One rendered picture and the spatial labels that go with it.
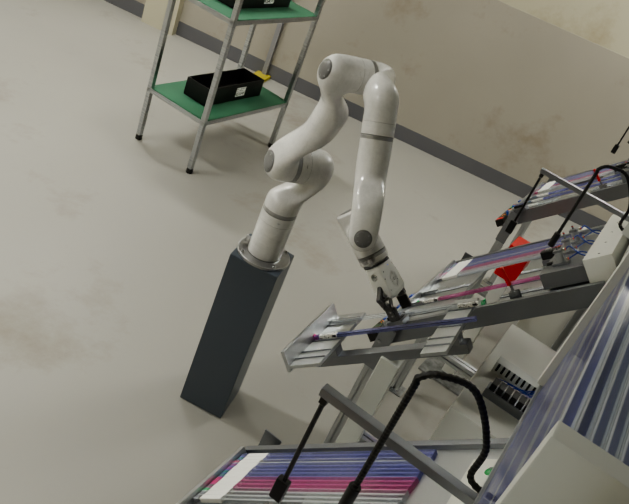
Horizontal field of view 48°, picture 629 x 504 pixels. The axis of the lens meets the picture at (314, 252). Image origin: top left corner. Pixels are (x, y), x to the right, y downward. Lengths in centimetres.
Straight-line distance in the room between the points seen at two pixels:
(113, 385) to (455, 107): 394
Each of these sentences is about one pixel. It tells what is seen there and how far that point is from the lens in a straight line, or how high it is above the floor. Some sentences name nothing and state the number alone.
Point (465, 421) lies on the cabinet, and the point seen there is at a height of 60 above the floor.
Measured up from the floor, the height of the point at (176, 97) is 35.
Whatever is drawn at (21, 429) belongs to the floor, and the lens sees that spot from 265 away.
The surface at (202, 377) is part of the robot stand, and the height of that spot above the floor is 15.
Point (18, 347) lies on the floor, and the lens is 291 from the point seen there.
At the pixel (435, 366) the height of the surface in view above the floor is 1.
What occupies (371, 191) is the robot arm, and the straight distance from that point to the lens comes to 186.
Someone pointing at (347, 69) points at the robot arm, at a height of 146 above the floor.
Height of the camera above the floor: 201
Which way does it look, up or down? 30 degrees down
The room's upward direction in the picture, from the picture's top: 23 degrees clockwise
